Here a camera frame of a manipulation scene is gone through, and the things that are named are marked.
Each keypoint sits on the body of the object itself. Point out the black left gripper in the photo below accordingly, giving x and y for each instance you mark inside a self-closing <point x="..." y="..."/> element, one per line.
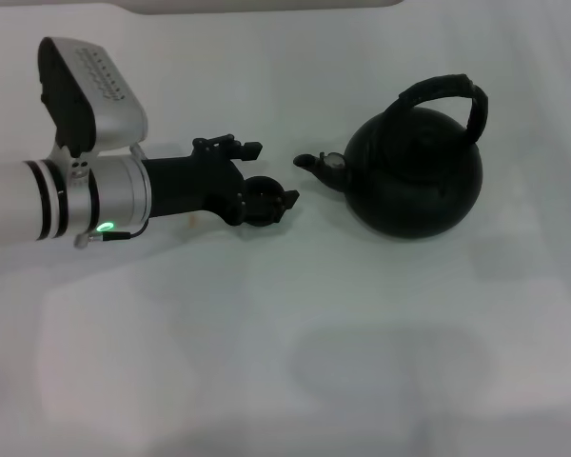
<point x="190" y="185"/>

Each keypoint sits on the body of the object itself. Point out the small black teacup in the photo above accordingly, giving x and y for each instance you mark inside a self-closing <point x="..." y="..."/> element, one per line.
<point x="261" y="183"/>

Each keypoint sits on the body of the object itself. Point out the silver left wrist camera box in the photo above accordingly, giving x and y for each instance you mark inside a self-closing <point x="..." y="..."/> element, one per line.
<point x="100" y="95"/>

